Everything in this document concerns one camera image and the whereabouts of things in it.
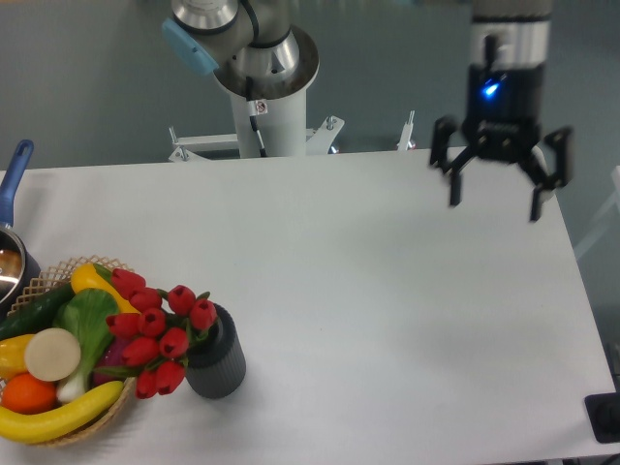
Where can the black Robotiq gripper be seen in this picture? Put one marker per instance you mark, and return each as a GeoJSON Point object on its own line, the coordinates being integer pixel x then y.
{"type": "Point", "coordinates": [502, 123]}

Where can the red tulip bouquet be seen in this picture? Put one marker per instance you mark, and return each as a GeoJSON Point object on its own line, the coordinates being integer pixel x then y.
{"type": "Point", "coordinates": [167, 326]}

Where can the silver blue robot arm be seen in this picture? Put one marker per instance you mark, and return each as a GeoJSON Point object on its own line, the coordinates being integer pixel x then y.
{"type": "Point", "coordinates": [266, 64]}

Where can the dark grey ribbed vase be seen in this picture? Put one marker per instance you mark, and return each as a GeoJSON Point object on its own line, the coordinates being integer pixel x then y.
{"type": "Point", "coordinates": [217, 366]}

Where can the black device at edge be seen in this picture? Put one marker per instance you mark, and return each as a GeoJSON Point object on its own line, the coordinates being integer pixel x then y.
{"type": "Point", "coordinates": [603, 413]}

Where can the yellow squash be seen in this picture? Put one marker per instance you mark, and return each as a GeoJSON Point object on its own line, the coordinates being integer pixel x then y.
{"type": "Point", "coordinates": [86, 277]}

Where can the green bok choy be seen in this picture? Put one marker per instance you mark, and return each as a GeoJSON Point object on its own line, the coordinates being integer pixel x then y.
{"type": "Point", "coordinates": [84, 316]}

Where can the purple sweet potato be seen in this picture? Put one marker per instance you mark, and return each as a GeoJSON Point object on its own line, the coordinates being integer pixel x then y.
{"type": "Point", "coordinates": [111, 357]}

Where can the woven wicker basket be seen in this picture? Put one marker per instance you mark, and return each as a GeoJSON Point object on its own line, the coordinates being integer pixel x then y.
{"type": "Point", "coordinates": [49, 279]}

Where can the green cucumber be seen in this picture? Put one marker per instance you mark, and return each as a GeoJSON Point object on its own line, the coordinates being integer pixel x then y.
{"type": "Point", "coordinates": [37, 314]}

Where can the beige round slice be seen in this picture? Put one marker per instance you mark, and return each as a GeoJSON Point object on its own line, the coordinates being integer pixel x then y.
{"type": "Point", "coordinates": [52, 354]}

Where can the small yellow pepper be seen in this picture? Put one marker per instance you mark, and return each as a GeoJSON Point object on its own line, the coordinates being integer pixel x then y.
{"type": "Point", "coordinates": [12, 355]}

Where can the orange fruit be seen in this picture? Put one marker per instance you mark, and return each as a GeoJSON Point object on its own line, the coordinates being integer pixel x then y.
{"type": "Point", "coordinates": [25, 394]}

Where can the long yellow banana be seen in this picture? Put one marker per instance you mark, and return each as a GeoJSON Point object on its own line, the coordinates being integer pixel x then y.
{"type": "Point", "coordinates": [56, 423]}

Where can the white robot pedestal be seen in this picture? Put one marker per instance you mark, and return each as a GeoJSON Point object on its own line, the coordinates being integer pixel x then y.
{"type": "Point", "coordinates": [264, 128]}

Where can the blue handled saucepan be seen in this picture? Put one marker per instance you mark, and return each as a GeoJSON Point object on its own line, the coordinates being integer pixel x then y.
{"type": "Point", "coordinates": [18, 267]}

